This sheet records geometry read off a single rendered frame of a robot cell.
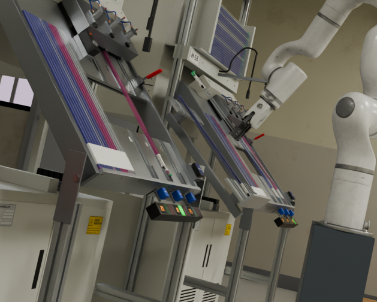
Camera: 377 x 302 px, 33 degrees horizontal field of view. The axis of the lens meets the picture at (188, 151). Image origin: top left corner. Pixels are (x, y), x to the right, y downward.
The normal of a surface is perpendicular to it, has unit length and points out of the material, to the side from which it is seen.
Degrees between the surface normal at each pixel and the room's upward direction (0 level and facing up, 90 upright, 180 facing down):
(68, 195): 90
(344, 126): 126
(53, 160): 90
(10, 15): 90
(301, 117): 90
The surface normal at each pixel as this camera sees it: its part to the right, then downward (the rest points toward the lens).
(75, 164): -0.37, -0.12
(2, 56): 0.90, 0.18
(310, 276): -0.15, -0.07
